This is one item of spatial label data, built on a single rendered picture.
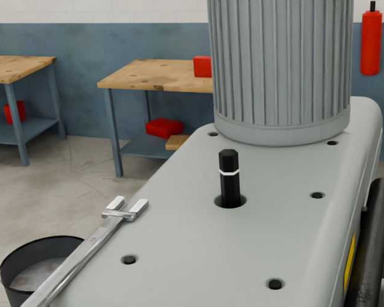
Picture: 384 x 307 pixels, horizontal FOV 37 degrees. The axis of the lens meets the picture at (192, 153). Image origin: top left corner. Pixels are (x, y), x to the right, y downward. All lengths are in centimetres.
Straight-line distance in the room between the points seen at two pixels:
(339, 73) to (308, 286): 36
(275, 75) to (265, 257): 28
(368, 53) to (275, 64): 404
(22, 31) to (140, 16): 136
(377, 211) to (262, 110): 20
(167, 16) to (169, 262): 479
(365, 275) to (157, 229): 24
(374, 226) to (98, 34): 503
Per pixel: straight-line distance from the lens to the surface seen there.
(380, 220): 78
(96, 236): 60
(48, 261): 319
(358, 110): 129
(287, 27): 73
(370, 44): 474
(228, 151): 63
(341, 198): 66
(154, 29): 537
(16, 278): 313
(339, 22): 77
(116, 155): 503
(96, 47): 571
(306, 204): 64
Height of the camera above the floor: 221
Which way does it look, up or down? 24 degrees down
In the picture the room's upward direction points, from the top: 5 degrees counter-clockwise
